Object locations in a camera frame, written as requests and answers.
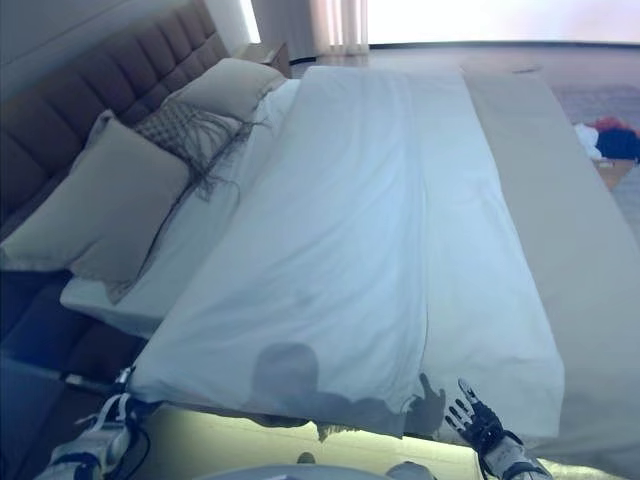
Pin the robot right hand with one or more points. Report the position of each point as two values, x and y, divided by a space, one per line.
477 422

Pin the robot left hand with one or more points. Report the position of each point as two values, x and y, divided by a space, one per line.
125 400

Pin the white duvet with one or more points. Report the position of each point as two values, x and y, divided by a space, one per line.
350 225

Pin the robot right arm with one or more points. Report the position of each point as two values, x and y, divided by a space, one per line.
510 460

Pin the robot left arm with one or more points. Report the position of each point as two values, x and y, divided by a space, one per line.
90 450

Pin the beige bed runner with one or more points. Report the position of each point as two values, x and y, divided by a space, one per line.
550 175

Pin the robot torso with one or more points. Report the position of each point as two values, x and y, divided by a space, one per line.
300 475

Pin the large beige pillow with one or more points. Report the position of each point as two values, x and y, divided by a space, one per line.
110 200
225 85

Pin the grey fringed decorative cushion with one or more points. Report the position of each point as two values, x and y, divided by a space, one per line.
175 125

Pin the cardboard box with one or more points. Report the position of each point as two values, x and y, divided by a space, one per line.
617 172

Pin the white garment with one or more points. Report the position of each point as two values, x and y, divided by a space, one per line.
585 137

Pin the black garment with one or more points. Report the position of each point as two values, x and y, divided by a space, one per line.
620 145

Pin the grey tufted headboard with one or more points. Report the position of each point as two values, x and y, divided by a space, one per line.
100 80

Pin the red garment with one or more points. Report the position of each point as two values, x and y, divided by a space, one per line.
612 122

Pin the small wooden nightstand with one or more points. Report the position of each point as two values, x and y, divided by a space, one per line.
272 55

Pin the beige curtain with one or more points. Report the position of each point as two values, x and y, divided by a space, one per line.
340 25

